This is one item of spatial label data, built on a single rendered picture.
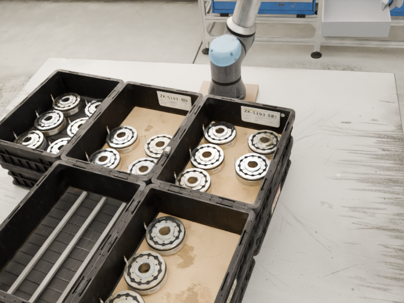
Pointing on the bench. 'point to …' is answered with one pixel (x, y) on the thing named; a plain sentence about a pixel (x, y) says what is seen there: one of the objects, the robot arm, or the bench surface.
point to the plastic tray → (355, 18)
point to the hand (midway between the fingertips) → (386, 6)
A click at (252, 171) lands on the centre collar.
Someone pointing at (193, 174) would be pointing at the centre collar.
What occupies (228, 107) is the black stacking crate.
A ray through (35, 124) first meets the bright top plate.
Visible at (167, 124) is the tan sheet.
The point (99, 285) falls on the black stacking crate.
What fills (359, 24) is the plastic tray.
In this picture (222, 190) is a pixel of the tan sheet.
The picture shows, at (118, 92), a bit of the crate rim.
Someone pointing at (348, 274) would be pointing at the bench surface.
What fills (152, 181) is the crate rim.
